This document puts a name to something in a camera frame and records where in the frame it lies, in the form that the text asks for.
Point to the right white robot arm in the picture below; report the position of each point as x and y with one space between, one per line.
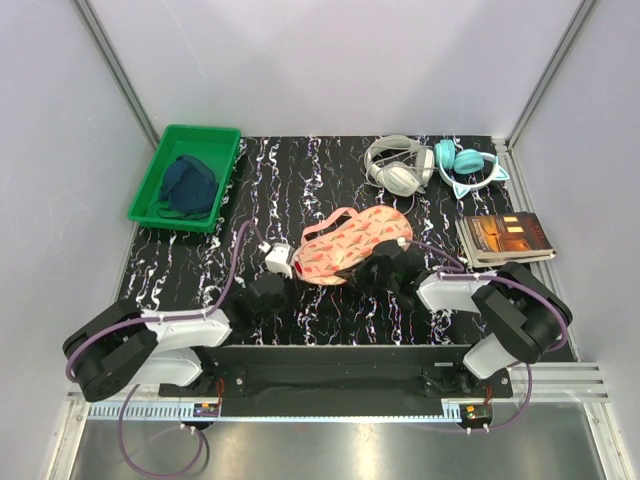
525 318

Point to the teal cat-ear headphones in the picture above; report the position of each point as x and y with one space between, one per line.
450 157

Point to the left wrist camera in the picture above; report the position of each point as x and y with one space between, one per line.
278 258

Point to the navy blue bra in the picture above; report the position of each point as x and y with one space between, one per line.
188 191

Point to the green plastic bin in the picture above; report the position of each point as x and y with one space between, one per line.
216 147

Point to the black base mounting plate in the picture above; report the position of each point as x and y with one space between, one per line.
330 375

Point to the white over-ear headphones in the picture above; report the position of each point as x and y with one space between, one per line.
400 165

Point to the pink mesh laundry bag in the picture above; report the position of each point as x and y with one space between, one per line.
345 239

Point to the dark hardcover book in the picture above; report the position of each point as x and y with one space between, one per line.
494 240

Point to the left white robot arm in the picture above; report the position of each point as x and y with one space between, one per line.
125 345

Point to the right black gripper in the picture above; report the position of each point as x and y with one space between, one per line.
360 273

